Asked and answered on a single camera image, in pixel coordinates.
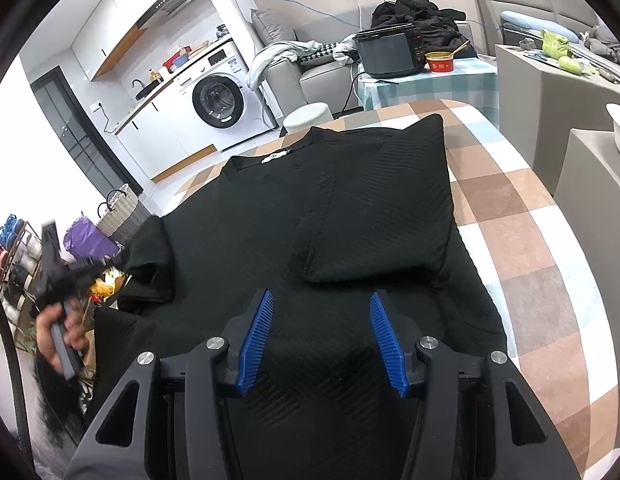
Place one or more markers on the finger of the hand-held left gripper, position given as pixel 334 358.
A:
pixel 102 262

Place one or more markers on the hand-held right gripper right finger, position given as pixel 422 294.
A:
pixel 390 345

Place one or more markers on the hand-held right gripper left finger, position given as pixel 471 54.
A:
pixel 252 345

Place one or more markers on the black shirt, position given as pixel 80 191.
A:
pixel 300 220

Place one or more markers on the person's left forearm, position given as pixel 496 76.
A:
pixel 57 400

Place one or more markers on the pile of black clothes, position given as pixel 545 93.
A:
pixel 425 15

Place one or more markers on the grey clothes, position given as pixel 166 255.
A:
pixel 605 40

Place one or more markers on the person's left hand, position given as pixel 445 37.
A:
pixel 47 332

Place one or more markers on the yellow bag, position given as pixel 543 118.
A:
pixel 107 287

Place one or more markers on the purple bag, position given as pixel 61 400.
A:
pixel 87 240

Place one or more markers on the shoe rack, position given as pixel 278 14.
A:
pixel 12 260

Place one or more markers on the woven basket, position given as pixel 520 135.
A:
pixel 117 212

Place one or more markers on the dark door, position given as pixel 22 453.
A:
pixel 80 130

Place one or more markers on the white base cabinet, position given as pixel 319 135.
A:
pixel 165 135

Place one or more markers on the checked blanket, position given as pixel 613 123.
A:
pixel 515 220

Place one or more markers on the black faucet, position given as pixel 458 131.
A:
pixel 138 85

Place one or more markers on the white washing machine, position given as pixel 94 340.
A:
pixel 217 100

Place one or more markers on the red basin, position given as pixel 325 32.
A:
pixel 177 58

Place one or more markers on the white round stool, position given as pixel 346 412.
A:
pixel 307 116

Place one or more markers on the teal checked tablecloth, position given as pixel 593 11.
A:
pixel 440 87

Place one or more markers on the grey white garment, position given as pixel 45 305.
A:
pixel 270 60

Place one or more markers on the range hood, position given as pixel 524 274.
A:
pixel 170 7

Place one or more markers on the grey sofa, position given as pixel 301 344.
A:
pixel 315 82

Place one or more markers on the red bowl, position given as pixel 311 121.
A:
pixel 440 63

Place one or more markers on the grey cushion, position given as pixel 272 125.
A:
pixel 271 27

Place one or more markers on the black countertop oven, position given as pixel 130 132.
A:
pixel 387 52

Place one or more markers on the grey cabinet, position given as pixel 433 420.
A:
pixel 535 90

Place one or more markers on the white cloth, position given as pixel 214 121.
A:
pixel 346 47

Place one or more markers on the houndstooth pillow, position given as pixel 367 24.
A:
pixel 320 51

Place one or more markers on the wooden chopsticks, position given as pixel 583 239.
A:
pixel 461 47

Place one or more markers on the small green toy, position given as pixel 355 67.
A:
pixel 570 63

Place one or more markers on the green toy head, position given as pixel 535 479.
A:
pixel 557 42

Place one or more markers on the light blue pillow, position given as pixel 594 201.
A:
pixel 520 20

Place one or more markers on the white wall cabinet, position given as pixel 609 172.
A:
pixel 115 20

